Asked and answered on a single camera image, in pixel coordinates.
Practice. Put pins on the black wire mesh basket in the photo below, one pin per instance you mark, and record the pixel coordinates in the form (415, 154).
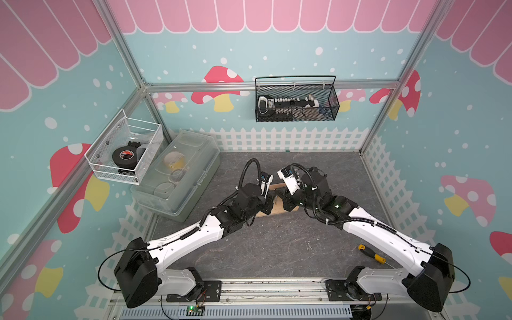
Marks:
(320, 87)

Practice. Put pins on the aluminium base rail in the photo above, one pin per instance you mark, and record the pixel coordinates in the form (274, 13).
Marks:
(274, 298)

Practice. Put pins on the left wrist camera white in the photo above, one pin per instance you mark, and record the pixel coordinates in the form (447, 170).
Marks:
(265, 180)

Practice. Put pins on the clear acrylic wall bin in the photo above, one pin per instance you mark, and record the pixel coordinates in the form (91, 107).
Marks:
(123, 131)

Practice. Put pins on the yellow black connector plug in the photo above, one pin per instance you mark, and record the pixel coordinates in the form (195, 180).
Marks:
(370, 253)

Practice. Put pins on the wooden jewelry display stand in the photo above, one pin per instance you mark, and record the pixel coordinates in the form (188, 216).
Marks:
(277, 202)

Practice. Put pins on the translucent green storage box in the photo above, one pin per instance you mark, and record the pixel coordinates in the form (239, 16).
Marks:
(176, 180)

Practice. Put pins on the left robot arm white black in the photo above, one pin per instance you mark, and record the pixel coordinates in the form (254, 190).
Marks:
(143, 268)

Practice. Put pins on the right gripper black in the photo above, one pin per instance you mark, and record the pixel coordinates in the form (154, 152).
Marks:
(286, 196)

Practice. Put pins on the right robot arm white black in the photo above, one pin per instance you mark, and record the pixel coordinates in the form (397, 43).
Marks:
(425, 274)

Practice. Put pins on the black tape roll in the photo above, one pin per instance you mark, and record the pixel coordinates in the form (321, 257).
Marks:
(125, 157)

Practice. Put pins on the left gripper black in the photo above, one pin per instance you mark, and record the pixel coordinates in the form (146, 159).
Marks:
(268, 203)

